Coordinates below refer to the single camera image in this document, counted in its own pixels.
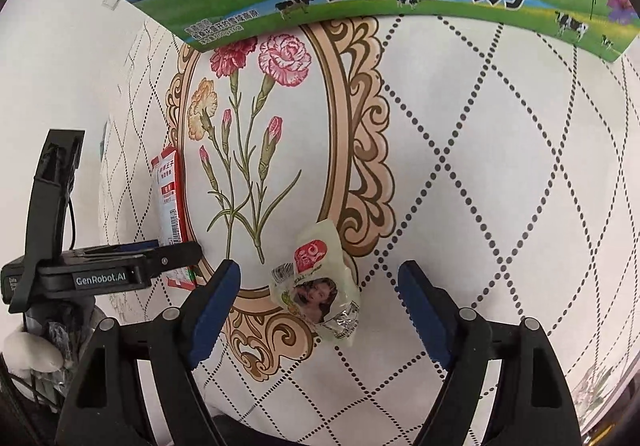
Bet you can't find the person's left hand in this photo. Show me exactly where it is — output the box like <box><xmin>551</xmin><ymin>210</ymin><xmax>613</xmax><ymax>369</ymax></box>
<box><xmin>2</xmin><ymin>330</ymin><xmax>68</xmax><ymax>373</ymax></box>

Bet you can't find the floral printed tablecloth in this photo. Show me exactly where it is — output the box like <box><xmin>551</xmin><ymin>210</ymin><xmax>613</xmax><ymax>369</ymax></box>
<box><xmin>97</xmin><ymin>0</ymin><xmax>640</xmax><ymax>442</ymax></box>

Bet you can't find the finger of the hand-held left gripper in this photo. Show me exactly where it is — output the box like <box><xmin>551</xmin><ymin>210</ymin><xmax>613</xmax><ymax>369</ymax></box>
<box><xmin>62</xmin><ymin>240</ymin><xmax>161</xmax><ymax>257</ymax></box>
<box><xmin>142</xmin><ymin>242</ymin><xmax>204</xmax><ymax>279</ymax></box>

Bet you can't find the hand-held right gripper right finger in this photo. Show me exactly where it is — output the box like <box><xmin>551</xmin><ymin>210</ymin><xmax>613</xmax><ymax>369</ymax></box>
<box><xmin>397</xmin><ymin>260</ymin><xmax>586</xmax><ymax>446</ymax></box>

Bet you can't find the pale green snack packet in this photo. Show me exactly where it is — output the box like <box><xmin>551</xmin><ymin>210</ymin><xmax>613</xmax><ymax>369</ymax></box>
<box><xmin>269</xmin><ymin>220</ymin><xmax>362</xmax><ymax>347</ymax></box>

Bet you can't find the long red and white packet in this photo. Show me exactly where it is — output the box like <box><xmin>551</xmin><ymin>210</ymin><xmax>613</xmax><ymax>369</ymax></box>
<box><xmin>150</xmin><ymin>145</ymin><xmax>198</xmax><ymax>289</ymax></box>

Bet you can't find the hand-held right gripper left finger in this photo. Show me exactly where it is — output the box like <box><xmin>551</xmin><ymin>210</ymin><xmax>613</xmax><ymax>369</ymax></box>
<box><xmin>55</xmin><ymin>258</ymin><xmax>242</xmax><ymax>446</ymax></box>

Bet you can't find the black cable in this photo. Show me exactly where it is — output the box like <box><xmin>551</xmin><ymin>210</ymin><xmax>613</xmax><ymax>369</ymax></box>
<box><xmin>64</xmin><ymin>196</ymin><xmax>77</xmax><ymax>251</ymax></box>

